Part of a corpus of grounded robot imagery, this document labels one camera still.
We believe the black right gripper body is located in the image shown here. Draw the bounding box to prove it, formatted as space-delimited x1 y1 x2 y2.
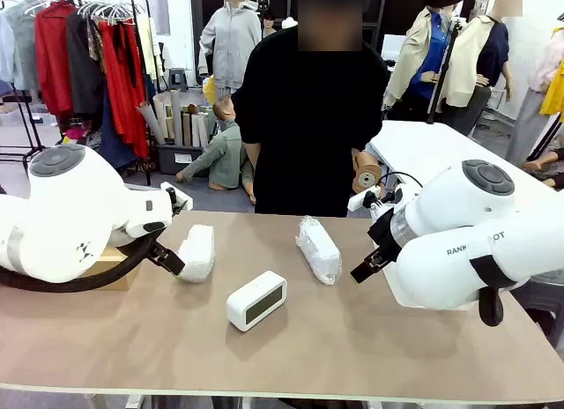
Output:
367 206 407 257

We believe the white foam clock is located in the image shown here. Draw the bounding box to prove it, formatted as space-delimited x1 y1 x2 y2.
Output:
175 224 216 283

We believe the clear bubble clock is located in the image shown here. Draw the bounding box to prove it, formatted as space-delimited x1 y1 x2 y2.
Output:
295 215 343 286

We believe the white digital alarm clock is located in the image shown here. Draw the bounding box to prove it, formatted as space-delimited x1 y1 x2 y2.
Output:
226 270 288 332

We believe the brown cardboard spool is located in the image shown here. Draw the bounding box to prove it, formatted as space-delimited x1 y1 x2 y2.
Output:
352 151 382 194

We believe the open brown cardboard box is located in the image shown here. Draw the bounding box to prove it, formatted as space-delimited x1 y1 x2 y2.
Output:
81 245 142 292

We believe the white work table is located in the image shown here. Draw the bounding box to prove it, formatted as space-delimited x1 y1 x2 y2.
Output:
367 120 557 197

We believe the dark grey storage bin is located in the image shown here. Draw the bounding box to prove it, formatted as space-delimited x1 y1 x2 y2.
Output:
156 143 208 175

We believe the seated mannequin green jacket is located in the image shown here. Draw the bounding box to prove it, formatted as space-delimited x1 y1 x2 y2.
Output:
175 95 256 205

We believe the person in black shirt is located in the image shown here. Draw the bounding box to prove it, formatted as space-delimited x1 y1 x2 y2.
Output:
231 0 390 219

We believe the slanted grey paper roll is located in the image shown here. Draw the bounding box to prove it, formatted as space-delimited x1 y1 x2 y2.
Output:
137 100 165 145

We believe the tall grey paper roll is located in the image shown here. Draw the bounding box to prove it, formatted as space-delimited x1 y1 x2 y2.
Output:
170 89 184 146

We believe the wide beige paper roll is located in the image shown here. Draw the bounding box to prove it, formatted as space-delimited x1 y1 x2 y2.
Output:
152 94 172 141

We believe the lying bare mannequin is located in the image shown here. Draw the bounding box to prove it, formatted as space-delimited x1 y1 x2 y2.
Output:
522 146 564 190

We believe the yellow bag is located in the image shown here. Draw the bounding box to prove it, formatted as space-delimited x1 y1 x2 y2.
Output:
202 75 218 105

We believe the black stand pole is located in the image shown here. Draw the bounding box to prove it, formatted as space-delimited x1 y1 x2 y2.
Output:
426 19 464 124

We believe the black plastic stool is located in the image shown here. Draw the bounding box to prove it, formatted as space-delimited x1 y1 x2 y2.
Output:
510 280 564 348

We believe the mannequin grey skirt yellow cloth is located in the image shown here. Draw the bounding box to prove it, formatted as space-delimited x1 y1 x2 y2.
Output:
506 11 564 167

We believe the mannequin beige jacket blue shirt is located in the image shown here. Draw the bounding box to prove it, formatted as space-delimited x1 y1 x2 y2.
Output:
382 0 464 122

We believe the grey plastic step stool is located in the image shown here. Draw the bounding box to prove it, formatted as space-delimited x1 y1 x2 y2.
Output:
167 68 189 93

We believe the long red hanging dress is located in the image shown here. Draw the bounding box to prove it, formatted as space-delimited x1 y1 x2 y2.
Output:
97 19 151 160

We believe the mannequin cream vest navy shirt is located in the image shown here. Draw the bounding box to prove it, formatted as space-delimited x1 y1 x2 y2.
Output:
440 0 515 137

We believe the black hanging garment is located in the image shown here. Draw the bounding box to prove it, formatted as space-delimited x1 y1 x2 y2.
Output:
65 11 107 119

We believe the cream hanging garment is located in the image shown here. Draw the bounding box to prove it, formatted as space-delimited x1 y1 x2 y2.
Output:
136 16 165 82

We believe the red hanging shirt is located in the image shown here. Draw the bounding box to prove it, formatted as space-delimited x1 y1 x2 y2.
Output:
34 1 76 117

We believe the light grey hanging garment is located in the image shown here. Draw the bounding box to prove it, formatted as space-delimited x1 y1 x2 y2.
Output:
0 0 43 95

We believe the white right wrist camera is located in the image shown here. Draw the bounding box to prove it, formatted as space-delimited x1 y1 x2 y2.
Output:
347 184 382 212

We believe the black left arm hose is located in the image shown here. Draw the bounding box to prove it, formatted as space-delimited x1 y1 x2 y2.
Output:
0 232 162 294

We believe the black arm hose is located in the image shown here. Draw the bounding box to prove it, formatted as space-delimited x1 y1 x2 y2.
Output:
469 254 530 327
0 232 162 294

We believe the black right arm hose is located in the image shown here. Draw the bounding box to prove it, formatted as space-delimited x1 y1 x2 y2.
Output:
469 254 530 327

